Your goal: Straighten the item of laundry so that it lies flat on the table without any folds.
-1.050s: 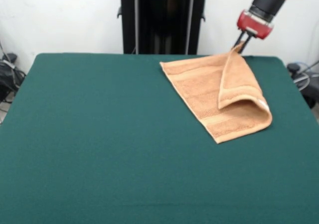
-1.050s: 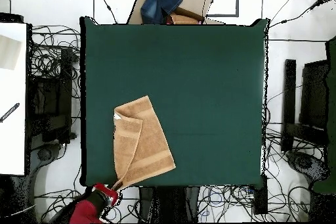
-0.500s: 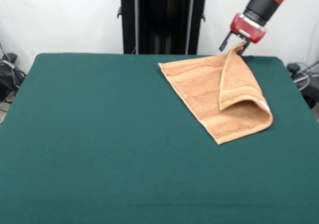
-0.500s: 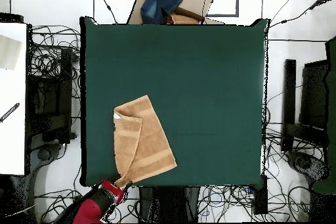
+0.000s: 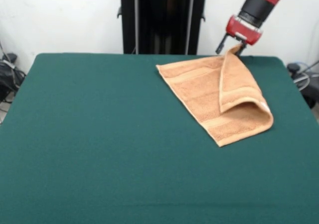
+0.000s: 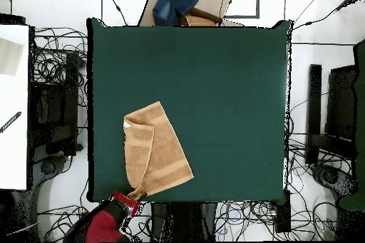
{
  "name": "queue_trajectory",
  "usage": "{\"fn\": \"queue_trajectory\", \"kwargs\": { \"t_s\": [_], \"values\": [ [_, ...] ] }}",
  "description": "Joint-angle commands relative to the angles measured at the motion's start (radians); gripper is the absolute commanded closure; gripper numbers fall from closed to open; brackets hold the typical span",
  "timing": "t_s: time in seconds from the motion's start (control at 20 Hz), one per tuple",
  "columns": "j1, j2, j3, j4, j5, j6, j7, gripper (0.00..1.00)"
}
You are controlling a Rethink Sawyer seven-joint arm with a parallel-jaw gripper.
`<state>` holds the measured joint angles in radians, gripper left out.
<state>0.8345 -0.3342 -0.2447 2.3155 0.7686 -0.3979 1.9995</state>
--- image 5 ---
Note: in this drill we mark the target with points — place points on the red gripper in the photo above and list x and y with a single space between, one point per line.
243 31

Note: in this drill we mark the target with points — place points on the tan terry towel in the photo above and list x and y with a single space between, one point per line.
199 97

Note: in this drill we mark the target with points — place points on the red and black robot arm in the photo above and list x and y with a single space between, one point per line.
261 2

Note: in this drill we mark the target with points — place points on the dark green table cloth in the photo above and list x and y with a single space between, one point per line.
99 146

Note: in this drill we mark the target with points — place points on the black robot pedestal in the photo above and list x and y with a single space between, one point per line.
162 22

